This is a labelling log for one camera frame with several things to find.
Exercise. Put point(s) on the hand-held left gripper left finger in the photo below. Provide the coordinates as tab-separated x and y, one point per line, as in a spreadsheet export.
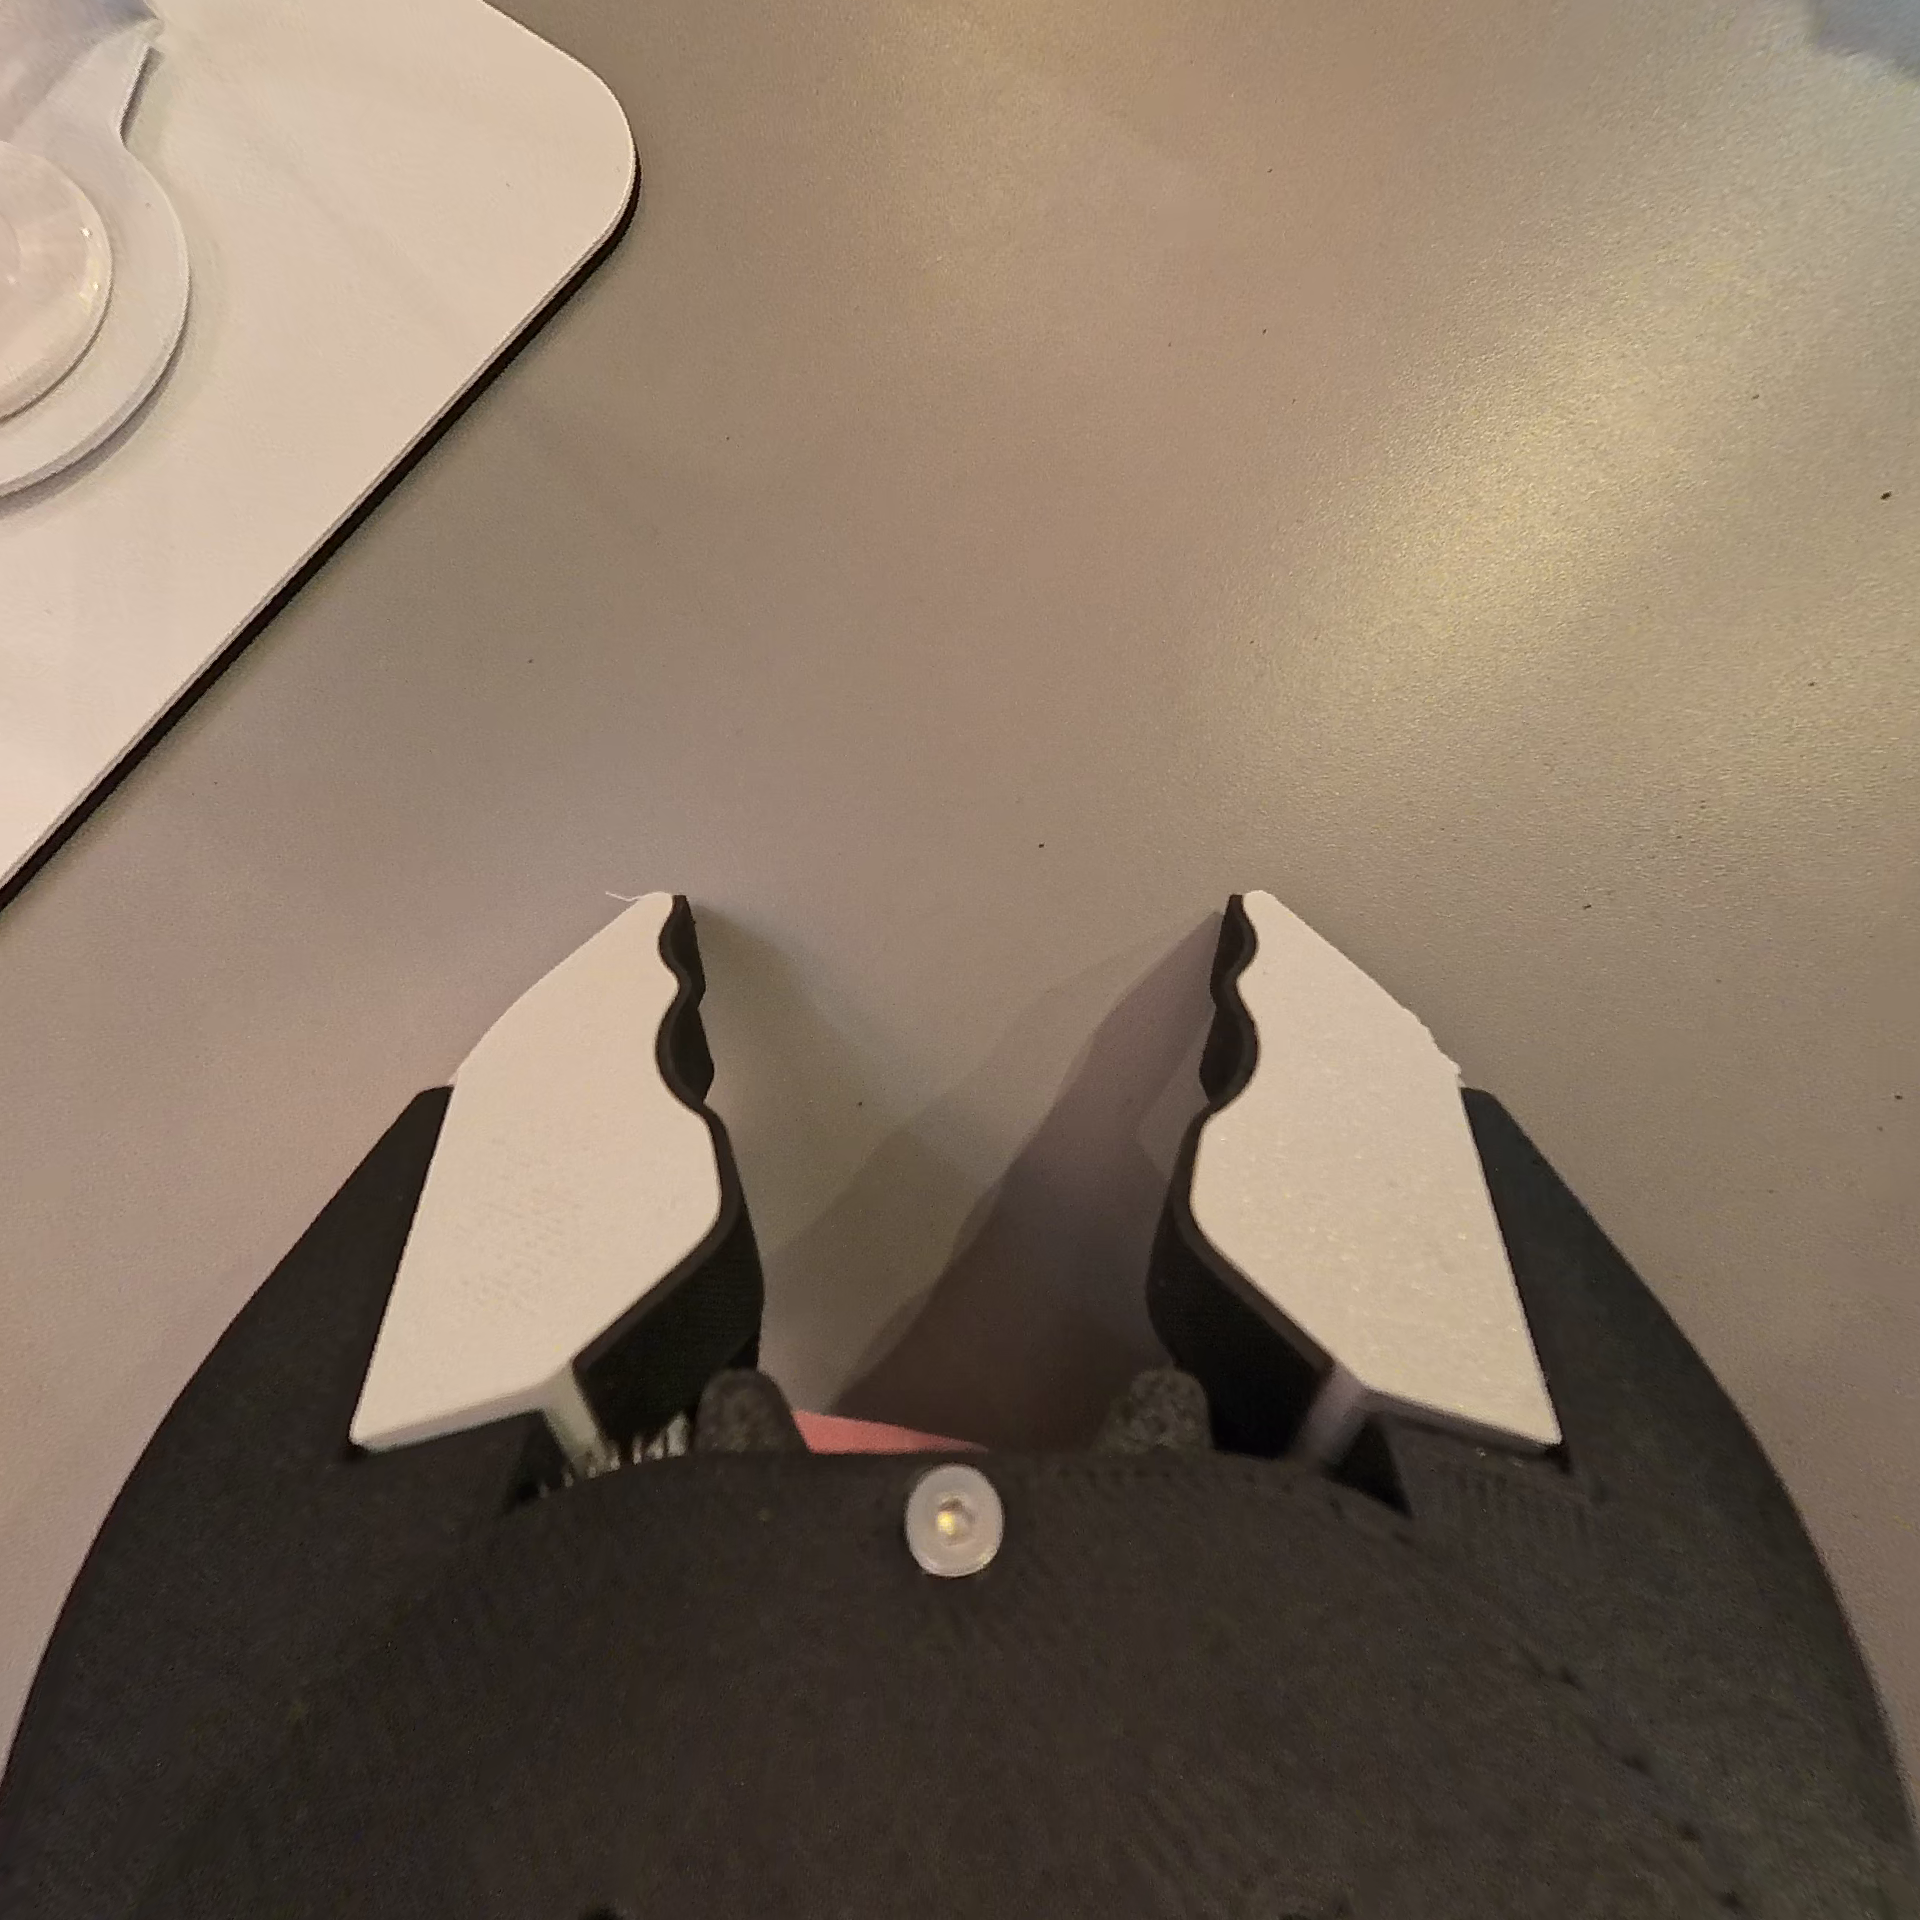
556	1201

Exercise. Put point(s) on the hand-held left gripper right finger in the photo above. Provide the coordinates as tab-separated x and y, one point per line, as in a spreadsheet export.
1350	1201

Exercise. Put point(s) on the person's left hand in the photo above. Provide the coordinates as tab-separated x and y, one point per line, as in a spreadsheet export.
878	1435

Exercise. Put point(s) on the white document stand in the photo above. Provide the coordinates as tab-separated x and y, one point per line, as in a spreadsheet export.
376	301

